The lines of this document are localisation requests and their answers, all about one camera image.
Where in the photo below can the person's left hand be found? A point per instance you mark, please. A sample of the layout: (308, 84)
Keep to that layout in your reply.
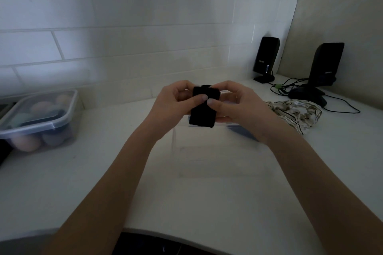
(167, 108)

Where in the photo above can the person's right hand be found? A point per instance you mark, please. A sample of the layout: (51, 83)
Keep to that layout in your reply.
(248, 111)

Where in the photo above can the person's left thumb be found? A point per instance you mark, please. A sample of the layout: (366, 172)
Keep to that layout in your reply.
(191, 103)

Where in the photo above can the person's right thumb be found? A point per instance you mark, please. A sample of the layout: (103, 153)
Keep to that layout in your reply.
(223, 107)

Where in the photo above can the black cloth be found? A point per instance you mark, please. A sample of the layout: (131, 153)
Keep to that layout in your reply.
(203, 116)

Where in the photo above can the person's right forearm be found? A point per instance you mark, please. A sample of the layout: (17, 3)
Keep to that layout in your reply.
(317, 186)

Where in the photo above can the person's left forearm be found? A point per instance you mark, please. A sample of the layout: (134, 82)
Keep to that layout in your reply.
(119, 180)

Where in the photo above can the empty clear plastic container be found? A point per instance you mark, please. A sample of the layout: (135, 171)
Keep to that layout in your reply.
(209, 156)

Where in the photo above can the small black desk speaker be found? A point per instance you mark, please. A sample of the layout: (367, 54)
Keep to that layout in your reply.
(266, 54)

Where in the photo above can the white patterned crumpled cloth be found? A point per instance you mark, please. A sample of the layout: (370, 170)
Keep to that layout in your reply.
(302, 114)

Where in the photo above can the large black desk speaker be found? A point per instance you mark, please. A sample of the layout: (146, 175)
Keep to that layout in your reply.
(323, 66)

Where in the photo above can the clear lidded plastic container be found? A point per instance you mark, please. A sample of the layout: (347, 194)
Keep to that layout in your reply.
(45, 120)

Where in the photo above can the pile of pastel egg-shaped sponges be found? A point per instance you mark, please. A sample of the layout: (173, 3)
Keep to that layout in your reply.
(27, 141)

